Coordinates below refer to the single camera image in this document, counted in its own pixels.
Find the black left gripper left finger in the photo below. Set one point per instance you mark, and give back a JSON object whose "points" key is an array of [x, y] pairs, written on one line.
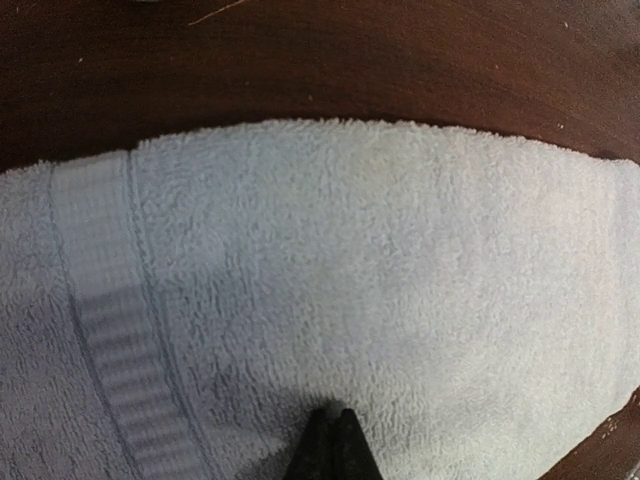
{"points": [[313, 456]]}

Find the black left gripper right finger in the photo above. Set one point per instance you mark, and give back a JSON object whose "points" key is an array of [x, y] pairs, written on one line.
{"points": [[352, 456]]}

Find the light blue towel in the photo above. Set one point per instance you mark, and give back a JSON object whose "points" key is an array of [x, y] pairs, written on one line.
{"points": [[176, 310]]}

